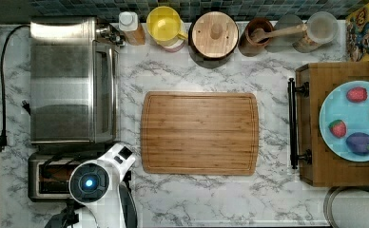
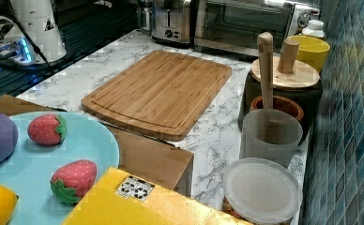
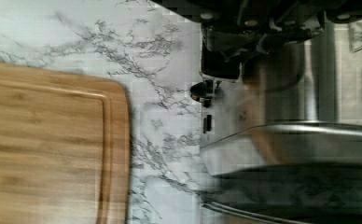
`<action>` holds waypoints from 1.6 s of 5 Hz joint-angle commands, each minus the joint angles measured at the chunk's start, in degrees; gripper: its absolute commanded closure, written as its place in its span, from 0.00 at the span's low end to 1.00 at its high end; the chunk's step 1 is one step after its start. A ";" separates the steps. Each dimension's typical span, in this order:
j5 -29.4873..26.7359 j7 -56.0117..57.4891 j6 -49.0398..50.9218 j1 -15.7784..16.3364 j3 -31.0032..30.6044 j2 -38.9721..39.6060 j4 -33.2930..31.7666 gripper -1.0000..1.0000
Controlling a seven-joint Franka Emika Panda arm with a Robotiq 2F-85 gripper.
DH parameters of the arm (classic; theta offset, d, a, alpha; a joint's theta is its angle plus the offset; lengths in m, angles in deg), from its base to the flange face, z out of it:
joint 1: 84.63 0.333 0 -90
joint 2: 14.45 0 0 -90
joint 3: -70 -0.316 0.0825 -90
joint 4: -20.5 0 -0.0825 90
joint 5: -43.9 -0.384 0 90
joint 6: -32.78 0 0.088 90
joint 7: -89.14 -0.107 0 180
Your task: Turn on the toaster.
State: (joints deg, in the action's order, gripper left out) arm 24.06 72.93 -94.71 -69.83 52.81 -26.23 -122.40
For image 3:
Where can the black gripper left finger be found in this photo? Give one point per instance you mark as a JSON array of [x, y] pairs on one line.
[[226, 41]]

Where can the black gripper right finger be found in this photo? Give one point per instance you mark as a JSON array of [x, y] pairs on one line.
[[275, 37]]

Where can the black toaster lever knob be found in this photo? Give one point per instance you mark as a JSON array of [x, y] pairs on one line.
[[204, 92]]

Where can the stainless steel toaster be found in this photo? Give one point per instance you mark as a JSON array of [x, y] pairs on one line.
[[284, 141]]

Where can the bamboo cutting board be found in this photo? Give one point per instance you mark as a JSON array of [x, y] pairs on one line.
[[64, 148]]

